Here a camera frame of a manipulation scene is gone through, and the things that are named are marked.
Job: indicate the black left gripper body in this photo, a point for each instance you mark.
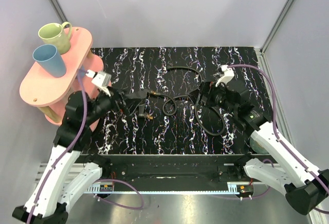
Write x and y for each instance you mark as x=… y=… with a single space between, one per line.
x=123 y=100

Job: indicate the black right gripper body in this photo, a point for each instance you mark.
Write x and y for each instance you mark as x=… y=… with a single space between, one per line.
x=217 y=95

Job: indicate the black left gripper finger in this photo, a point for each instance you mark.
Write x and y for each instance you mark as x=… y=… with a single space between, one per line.
x=131 y=106
x=139 y=95

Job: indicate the grey faucet with brass fittings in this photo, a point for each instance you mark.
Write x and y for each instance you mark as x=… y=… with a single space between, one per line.
x=142 y=111

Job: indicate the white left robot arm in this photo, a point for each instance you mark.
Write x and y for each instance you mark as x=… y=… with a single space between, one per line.
x=52 y=200

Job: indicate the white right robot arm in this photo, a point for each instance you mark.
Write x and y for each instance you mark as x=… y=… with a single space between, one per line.
x=303 y=184

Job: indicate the black marble pattern mat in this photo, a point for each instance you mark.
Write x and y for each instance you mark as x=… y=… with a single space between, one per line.
x=178 y=127

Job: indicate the pink two-tier wooden shelf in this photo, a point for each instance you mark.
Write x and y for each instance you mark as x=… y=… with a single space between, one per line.
x=50 y=94

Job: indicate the teal ceramic mug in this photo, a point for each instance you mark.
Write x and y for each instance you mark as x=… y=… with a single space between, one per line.
x=256 y=147

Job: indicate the blue plastic cup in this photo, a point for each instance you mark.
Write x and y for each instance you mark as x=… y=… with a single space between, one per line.
x=49 y=58

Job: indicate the green ceramic mug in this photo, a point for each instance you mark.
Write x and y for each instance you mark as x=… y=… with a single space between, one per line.
x=58 y=35

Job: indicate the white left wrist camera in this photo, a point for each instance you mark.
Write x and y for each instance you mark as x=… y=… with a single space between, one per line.
x=101 y=80

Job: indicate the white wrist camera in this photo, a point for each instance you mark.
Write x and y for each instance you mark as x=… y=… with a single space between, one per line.
x=226 y=76
x=101 y=80

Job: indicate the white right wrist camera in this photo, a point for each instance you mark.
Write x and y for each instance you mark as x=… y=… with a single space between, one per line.
x=226 y=76

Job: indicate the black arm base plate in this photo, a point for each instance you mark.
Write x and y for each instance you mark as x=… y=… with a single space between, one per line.
x=211 y=172

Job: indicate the aluminium frame rail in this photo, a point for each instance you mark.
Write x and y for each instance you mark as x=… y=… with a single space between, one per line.
x=109 y=185

